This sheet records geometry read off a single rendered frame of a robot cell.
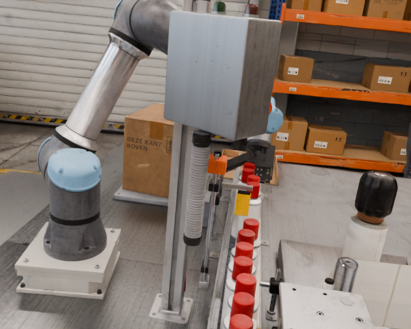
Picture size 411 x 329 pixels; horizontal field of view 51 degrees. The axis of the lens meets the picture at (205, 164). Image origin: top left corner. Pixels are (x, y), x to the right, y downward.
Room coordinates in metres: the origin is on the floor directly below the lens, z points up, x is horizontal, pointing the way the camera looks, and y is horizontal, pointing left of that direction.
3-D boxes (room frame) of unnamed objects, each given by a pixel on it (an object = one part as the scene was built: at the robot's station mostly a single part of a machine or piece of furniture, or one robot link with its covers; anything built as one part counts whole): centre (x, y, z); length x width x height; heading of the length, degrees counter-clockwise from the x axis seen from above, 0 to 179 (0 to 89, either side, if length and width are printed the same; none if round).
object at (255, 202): (1.01, -0.13, 0.98); 0.05 x 0.05 x 0.20
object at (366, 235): (0.91, -0.39, 1.03); 0.09 x 0.09 x 0.30
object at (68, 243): (0.93, 0.30, 0.96); 0.15 x 0.15 x 0.10
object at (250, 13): (0.75, -0.05, 1.49); 0.03 x 0.03 x 0.02
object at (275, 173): (1.85, -0.19, 0.85); 0.30 x 0.26 x 0.04; 175
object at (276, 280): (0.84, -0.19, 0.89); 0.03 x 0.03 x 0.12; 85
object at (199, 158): (0.70, 0.01, 1.18); 0.04 x 0.04 x 0.21
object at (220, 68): (0.76, -0.01, 1.38); 0.17 x 0.10 x 0.19; 50
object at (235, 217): (1.11, -0.12, 0.98); 0.05 x 0.05 x 0.20
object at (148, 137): (1.56, 0.14, 0.99); 0.30 x 0.24 x 0.27; 167
